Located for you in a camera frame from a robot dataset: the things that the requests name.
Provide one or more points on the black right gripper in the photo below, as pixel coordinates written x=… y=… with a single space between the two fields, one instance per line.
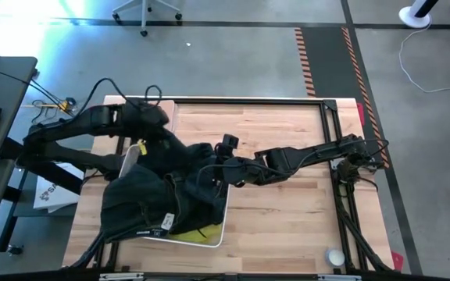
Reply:
x=244 y=171

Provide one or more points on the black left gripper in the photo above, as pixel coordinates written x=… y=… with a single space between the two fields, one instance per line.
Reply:
x=147 y=115

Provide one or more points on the black fabric garment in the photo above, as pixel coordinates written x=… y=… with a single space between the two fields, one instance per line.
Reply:
x=178 y=156

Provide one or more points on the yellow-green garment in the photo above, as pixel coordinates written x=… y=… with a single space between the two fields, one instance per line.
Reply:
x=201 y=235

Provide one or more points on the black denim jeans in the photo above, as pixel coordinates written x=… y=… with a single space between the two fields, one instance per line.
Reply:
x=139 y=203

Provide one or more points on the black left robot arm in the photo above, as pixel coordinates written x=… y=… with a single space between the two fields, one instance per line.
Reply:
x=76 y=121

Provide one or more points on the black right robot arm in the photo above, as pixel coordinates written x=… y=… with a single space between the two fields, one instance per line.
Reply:
x=318 y=152

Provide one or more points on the white plastic bin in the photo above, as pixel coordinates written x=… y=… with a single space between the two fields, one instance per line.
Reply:
x=130 y=158

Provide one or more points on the white office chair base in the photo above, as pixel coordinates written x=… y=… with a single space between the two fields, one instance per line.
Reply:
x=145 y=11

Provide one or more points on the white printed box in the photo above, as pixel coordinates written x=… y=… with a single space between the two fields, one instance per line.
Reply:
x=53 y=197

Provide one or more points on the red corner pad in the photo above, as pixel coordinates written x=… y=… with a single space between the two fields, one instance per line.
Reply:
x=361 y=113
x=397 y=261

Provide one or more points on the grey desk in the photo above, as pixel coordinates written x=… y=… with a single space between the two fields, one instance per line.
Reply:
x=2 y=84

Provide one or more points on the white fan base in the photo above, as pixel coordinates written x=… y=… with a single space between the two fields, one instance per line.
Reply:
x=414 y=15

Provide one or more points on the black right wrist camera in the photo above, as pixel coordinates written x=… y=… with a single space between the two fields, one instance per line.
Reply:
x=231 y=141

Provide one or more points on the black aluminium table frame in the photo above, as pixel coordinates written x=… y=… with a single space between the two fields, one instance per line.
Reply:
x=248 y=100

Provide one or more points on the black desk leg frame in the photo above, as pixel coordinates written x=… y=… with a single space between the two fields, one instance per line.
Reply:
x=14 y=207

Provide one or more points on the silver metal bracket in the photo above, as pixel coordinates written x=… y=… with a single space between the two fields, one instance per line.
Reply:
x=121 y=277

